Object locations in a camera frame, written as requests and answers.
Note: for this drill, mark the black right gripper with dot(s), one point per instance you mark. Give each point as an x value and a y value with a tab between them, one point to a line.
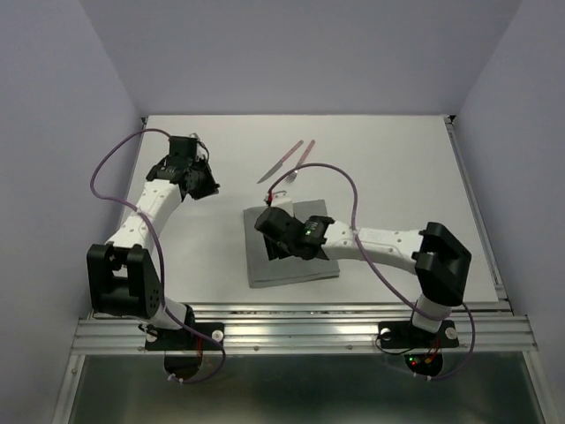
274	249

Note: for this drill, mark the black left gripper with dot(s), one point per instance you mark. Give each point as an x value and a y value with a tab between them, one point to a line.
211	188

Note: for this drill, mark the grey cloth napkin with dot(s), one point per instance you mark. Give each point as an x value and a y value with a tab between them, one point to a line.
263	273

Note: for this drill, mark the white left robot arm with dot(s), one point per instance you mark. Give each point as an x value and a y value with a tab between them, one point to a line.
126	273

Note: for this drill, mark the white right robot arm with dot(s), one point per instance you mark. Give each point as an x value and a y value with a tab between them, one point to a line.
434	255

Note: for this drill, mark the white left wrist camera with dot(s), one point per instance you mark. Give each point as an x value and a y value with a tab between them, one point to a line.
202	152

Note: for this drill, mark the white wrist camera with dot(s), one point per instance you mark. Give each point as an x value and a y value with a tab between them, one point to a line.
282	200
202	152

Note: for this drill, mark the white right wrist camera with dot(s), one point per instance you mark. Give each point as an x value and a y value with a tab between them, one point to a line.
282	200

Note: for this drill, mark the pink handled fork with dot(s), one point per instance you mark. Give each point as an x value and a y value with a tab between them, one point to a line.
291	177

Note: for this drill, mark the pink handled knife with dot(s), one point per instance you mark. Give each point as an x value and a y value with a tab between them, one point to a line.
280	162

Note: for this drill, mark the aluminium mounting rail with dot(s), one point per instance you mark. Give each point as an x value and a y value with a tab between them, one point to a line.
309	329

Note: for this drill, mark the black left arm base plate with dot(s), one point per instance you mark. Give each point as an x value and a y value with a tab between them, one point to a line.
169	340

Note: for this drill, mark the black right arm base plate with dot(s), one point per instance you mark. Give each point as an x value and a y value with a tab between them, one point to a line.
402	335

